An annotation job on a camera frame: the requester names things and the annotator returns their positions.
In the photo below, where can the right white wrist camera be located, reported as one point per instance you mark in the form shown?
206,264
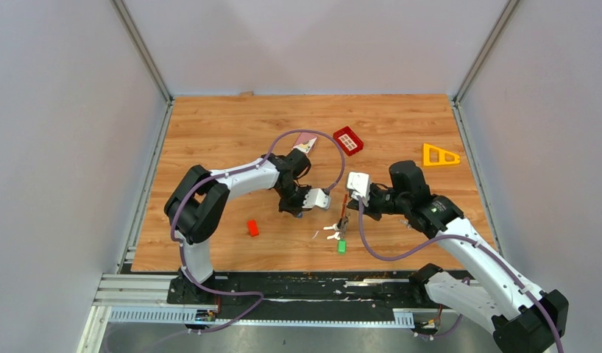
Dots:
358,187

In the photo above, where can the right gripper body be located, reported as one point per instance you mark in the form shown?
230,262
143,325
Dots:
380,201

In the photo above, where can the playing card box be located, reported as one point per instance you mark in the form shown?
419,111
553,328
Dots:
305,142

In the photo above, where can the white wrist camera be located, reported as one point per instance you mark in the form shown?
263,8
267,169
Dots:
316,197
358,187

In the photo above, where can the red window brick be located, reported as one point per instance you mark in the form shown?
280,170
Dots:
349,141

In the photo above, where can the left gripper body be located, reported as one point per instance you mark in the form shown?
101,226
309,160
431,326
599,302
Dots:
293,198

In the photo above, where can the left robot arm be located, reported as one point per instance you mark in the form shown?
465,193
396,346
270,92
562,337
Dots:
196,206

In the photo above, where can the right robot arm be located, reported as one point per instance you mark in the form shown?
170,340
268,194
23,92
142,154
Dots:
517,312

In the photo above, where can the yellow triangular brick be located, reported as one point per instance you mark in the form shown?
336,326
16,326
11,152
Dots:
435,156

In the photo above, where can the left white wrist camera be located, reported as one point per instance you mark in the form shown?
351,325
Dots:
316,197

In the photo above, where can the red rectangular block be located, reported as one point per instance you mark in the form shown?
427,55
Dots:
252,227

